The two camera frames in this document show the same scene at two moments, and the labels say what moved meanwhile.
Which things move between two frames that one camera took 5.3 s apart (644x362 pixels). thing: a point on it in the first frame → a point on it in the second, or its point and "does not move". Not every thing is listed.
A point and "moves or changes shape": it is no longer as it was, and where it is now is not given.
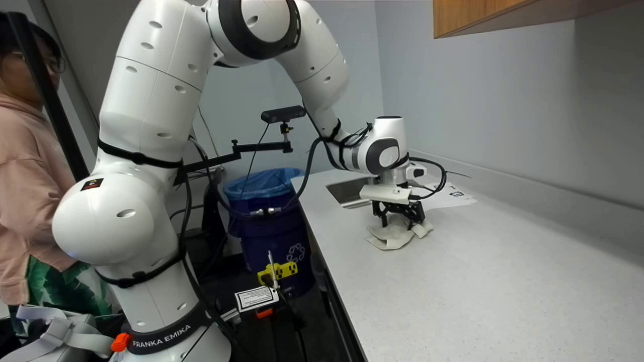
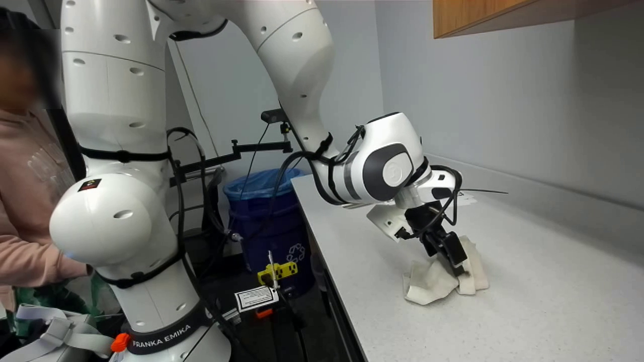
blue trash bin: [265, 215] does not move
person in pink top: [34, 157] does not move
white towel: [397, 232] moves or changes shape
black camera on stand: [280, 115] does not move
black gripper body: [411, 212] → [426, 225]
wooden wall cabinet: [474, 17] does not move
